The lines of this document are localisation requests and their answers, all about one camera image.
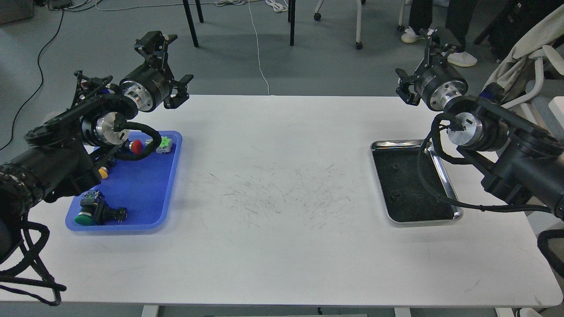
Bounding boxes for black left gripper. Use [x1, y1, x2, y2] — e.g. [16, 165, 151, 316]
[119, 31, 195, 111]

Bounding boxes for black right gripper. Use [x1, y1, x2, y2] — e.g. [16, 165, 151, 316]
[395, 29, 468, 111]

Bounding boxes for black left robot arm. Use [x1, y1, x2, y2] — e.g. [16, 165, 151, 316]
[0, 31, 194, 306]

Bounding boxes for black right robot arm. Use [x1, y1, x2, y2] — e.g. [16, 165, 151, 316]
[395, 31, 564, 219]

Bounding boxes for person legs white shoes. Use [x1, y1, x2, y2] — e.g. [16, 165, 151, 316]
[401, 0, 478, 67]

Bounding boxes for white chair with beige cloth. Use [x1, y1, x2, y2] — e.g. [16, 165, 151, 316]
[482, 4, 563, 141]

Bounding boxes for white rolling chair base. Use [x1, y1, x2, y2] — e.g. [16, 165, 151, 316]
[313, 0, 406, 50]

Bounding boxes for blue plastic tray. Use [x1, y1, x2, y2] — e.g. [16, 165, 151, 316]
[65, 131, 183, 232]

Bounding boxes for silver metal tray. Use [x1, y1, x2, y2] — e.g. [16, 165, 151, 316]
[370, 139, 464, 226]

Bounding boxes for black chair legs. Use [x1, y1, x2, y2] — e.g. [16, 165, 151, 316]
[181, 0, 296, 48]

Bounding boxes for grey green switch part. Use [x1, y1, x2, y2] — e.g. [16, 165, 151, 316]
[153, 136, 174, 154]

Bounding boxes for red push button switch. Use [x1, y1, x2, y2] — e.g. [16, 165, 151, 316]
[116, 139, 144, 156]

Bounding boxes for yellow push button switch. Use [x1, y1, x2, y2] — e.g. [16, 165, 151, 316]
[98, 159, 117, 179]

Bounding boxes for white cable on floor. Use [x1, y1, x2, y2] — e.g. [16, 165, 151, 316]
[215, 0, 289, 96]

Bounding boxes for black cable on floor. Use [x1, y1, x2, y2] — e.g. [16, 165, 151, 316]
[0, 0, 103, 151]

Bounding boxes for green push button switch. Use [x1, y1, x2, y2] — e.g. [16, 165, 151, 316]
[73, 189, 127, 225]

